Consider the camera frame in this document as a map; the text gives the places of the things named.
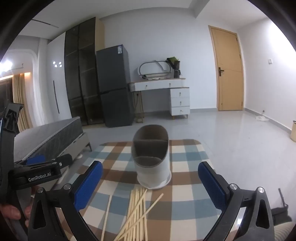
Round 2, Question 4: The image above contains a black device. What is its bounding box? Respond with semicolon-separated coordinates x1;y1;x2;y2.
270;188;293;226

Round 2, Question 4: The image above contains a white wardrobe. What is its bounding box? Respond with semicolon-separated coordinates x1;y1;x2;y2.
38;32;72;127

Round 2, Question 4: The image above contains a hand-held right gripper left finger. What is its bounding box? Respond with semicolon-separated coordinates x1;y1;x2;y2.
27;160;103;241

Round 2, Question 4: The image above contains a person's left hand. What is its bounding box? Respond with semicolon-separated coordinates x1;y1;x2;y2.
0;204;33;220

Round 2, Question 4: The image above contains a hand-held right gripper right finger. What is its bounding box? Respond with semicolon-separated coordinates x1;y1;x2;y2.
198;161;275;241

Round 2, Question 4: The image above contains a beige ribbed cloth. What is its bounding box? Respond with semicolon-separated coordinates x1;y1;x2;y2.
274;222;296;241

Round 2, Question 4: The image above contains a dark grey refrigerator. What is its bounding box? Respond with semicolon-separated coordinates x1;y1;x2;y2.
96;45;134;128

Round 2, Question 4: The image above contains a beige curtain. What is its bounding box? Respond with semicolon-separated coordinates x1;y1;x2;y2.
11;73;34;132

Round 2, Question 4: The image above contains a pale wooden chopstick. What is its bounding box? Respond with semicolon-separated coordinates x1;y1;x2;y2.
114;193;164;241
102;195;113;241

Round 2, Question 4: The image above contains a wooden door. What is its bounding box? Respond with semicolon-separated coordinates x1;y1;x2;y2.
208;25;245;111

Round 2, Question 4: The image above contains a grey quilted bed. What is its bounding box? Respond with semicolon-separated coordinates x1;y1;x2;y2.
13;116;92;190

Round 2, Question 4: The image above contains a plaid tablecloth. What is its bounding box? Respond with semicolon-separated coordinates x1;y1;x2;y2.
52;138;232;241

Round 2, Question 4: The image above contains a white dressing table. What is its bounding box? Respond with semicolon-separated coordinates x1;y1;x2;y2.
129;78;190;120

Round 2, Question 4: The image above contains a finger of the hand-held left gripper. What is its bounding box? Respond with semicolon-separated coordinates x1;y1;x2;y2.
0;103;25;139
14;153;73;173

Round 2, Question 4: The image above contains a white grey utensil holder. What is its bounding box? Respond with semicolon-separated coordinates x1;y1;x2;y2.
131;124;172;190

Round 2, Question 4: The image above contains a dark glass cabinet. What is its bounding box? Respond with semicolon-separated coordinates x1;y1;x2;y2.
64;17;104;126

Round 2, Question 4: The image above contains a dark window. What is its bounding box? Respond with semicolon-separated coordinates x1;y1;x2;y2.
0;79;14;112

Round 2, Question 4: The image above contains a potted plant in black wrap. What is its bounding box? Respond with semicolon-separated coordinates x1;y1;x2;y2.
166;57;181;78

